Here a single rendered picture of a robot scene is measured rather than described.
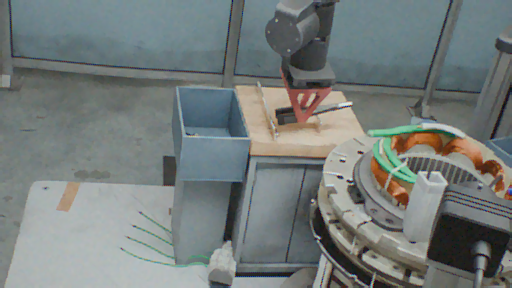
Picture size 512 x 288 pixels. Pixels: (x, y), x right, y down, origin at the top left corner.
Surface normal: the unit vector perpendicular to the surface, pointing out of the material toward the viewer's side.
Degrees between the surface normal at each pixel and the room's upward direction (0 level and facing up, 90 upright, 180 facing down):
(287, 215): 90
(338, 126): 0
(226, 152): 90
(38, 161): 0
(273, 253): 90
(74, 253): 0
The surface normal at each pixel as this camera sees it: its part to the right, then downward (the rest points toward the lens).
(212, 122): 0.15, 0.54
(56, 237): 0.14, -0.84
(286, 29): -0.52, 0.44
